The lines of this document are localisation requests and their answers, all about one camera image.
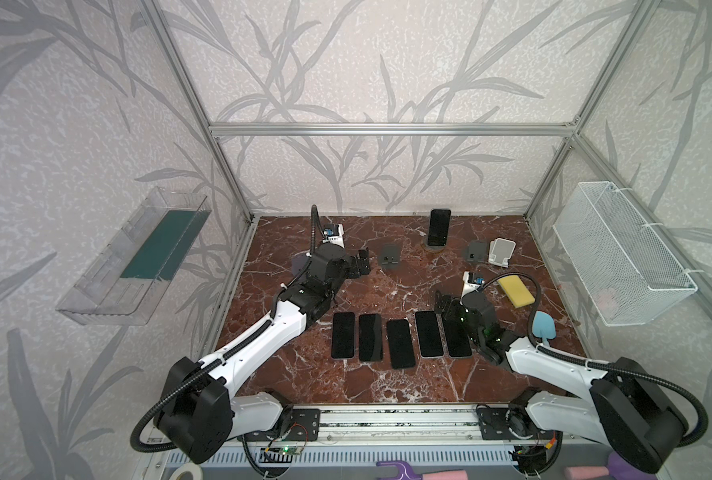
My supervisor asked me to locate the teal phone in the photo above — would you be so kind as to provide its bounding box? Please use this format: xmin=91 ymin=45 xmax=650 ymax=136
xmin=443 ymin=317 xmax=472 ymax=358

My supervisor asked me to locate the white-edged phone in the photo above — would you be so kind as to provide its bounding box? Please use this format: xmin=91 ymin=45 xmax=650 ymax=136
xmin=415 ymin=311 xmax=444 ymax=358

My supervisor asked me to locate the pink-edged phone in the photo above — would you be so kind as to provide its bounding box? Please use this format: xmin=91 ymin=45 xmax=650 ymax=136
xmin=331 ymin=312 xmax=356 ymax=359

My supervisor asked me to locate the white folding phone stand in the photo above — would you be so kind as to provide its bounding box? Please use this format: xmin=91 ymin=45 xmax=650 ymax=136
xmin=488 ymin=238 xmax=516 ymax=268

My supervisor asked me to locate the black phone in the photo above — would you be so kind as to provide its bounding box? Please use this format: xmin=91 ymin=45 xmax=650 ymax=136
xmin=386 ymin=319 xmax=416 ymax=370
xmin=358 ymin=314 xmax=384 ymax=362

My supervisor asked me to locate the dark phone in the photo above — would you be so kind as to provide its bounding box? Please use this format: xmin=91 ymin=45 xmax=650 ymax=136
xmin=427 ymin=209 xmax=451 ymax=247

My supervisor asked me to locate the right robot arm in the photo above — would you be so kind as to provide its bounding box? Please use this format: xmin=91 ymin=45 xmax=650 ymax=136
xmin=434 ymin=290 xmax=709 ymax=474

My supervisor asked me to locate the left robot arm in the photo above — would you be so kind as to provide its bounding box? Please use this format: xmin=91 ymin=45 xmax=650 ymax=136
xmin=130 ymin=243 xmax=371 ymax=464

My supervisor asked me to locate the grey round phone stand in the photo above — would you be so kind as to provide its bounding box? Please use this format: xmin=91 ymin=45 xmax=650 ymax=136
xmin=463 ymin=240 xmax=490 ymax=264

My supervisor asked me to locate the yellow sponge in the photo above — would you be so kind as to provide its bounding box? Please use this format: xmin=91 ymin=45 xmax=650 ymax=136
xmin=497 ymin=275 xmax=536 ymax=309

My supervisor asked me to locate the light blue sponge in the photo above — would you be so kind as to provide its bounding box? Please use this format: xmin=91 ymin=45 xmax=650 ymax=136
xmin=532 ymin=311 xmax=557 ymax=345

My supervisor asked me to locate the purple plastic tool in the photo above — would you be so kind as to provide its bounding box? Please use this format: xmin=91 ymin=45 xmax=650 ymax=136
xmin=376 ymin=461 xmax=469 ymax=480

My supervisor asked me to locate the purple pink scoop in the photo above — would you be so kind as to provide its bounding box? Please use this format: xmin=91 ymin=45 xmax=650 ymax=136
xmin=564 ymin=453 xmax=657 ymax=480

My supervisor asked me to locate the white tape roll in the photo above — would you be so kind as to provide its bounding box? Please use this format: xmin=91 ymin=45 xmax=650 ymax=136
xmin=169 ymin=462 xmax=204 ymax=480

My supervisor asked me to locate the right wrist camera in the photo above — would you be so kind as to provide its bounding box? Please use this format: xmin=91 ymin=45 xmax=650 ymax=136
xmin=461 ymin=271 xmax=486 ymax=297

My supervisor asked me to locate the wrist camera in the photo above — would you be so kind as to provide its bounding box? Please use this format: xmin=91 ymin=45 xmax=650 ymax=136
xmin=461 ymin=271 xmax=486 ymax=297
xmin=308 ymin=223 xmax=349 ymax=284

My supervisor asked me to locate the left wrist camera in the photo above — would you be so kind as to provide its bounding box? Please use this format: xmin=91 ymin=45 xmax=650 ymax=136
xmin=308 ymin=223 xmax=349 ymax=284

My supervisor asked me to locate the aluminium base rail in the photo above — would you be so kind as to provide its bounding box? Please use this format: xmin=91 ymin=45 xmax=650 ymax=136
xmin=148 ymin=403 xmax=648 ymax=466

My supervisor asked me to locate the white wire mesh basket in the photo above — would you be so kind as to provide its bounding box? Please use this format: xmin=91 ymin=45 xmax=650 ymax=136
xmin=553 ymin=181 xmax=698 ymax=327

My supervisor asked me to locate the clear acrylic wall shelf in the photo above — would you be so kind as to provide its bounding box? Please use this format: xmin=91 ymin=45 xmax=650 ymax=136
xmin=56 ymin=187 xmax=212 ymax=326

